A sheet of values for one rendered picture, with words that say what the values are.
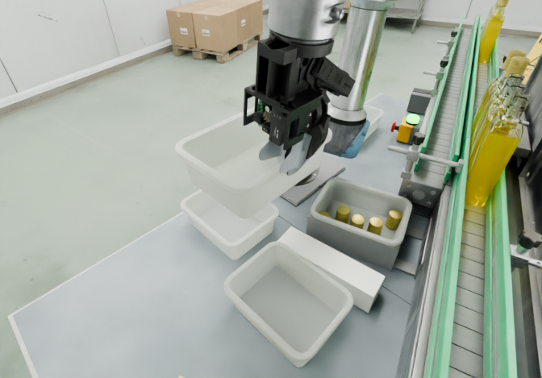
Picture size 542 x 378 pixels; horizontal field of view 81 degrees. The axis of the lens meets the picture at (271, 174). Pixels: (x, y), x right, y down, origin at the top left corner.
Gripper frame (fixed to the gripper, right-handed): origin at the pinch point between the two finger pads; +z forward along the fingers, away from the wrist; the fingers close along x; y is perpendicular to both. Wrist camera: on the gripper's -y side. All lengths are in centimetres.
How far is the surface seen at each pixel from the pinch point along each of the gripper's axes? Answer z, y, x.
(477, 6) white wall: 87, -626, -101
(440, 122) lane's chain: 22, -76, 6
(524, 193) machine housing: 27, -68, 36
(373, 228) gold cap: 29.1, -25.8, 10.5
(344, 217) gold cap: 30.2, -24.5, 3.1
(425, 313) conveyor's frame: 19.7, -6.6, 27.4
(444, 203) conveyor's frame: 20.5, -36.8, 20.4
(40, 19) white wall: 82, -69, -348
